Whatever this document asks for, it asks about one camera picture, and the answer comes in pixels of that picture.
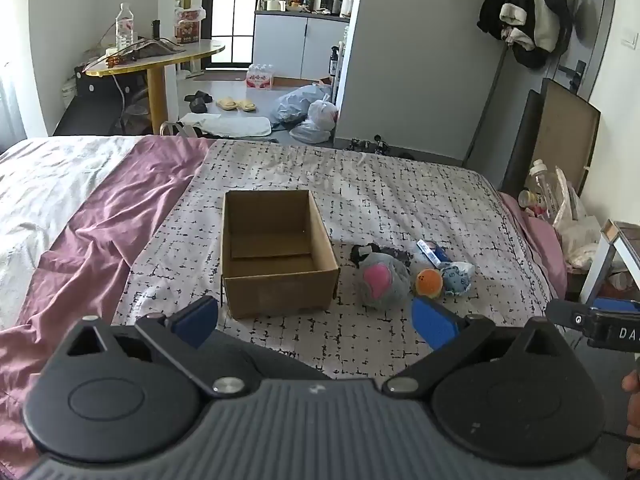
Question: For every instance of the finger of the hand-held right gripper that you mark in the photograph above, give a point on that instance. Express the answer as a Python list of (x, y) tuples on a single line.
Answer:
[(567, 316), (615, 304)]

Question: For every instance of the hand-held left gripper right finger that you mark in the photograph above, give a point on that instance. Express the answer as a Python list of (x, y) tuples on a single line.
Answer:
[(432, 322)]

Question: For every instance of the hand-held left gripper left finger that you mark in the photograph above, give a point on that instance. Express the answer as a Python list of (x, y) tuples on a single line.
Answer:
[(195, 320)]

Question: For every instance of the orange green ball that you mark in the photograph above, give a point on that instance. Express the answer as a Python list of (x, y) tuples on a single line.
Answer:
[(426, 282)]

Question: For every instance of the blue white plush toy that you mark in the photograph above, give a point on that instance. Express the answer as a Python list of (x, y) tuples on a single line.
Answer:
[(457, 279)]

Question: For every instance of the grey plush toy pink heart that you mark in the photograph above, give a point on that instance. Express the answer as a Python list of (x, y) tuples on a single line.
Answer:
[(395, 287)]

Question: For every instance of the blue snack packet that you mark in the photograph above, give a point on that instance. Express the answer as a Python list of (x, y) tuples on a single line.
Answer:
[(431, 252)]

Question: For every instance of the brown cardboard box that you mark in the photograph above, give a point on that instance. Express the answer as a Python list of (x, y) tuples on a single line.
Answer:
[(280, 292)]

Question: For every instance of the black cloth white label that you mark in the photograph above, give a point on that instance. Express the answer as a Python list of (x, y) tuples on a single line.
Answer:
[(361, 252)]

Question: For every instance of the person's right hand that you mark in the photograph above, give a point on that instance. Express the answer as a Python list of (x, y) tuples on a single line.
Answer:
[(632, 400)]

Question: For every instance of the white framed mirror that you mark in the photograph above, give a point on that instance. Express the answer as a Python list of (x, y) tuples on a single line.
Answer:
[(607, 260)]

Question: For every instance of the crumpled white plastic bag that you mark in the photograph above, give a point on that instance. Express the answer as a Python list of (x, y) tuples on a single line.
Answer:
[(575, 230)]

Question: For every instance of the clear plastic bottle white cap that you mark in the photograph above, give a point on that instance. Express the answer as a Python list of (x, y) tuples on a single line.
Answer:
[(542, 185)]

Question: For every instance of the brown cardboard panel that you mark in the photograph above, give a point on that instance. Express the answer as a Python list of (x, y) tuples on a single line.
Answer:
[(565, 130)]

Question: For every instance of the black flat panel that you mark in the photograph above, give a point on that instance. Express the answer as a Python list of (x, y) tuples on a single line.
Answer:
[(520, 140)]

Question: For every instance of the small black floor gadgets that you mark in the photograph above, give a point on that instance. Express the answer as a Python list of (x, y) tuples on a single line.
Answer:
[(372, 144)]

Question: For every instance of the white floor mat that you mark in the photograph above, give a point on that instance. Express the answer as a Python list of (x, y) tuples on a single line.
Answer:
[(230, 124)]

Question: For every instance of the white duvet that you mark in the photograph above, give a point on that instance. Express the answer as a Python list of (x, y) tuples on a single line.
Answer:
[(50, 175)]

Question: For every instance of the black slipper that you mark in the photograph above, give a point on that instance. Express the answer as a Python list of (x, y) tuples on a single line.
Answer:
[(199, 96), (199, 106)]

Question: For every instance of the yellow slipper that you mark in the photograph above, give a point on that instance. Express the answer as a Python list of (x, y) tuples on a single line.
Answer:
[(247, 105), (227, 104)]

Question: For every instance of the black dotted chair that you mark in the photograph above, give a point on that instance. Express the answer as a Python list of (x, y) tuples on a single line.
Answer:
[(95, 105)]

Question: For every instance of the grey garbage bag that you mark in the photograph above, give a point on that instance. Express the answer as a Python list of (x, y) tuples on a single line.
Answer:
[(295, 102)]

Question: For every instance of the pack of water bottles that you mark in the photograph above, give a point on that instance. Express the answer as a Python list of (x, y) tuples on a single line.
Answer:
[(260, 78)]

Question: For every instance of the round yellow-edged table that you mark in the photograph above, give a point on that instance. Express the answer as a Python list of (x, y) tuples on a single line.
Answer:
[(195, 50)]

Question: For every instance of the black spray bottle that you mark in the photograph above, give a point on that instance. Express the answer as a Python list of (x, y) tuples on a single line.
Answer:
[(334, 62)]

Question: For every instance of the red white bag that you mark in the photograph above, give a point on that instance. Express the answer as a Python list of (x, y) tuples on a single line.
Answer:
[(189, 25)]

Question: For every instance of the white kitchen cabinet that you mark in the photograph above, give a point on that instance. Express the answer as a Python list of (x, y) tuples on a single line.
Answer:
[(300, 42)]

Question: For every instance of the hanging black white clothes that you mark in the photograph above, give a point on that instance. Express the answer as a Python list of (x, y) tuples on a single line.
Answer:
[(535, 15)]

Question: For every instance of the clear water bottle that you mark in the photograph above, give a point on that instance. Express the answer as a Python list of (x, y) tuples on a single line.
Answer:
[(125, 27)]

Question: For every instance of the black framed glass door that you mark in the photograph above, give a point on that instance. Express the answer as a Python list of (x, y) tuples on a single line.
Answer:
[(232, 20)]

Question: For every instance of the paper towel roll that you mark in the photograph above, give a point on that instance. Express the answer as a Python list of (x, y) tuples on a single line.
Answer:
[(346, 7)]

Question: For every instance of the white light switch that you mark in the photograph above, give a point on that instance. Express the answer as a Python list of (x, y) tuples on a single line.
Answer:
[(629, 39)]

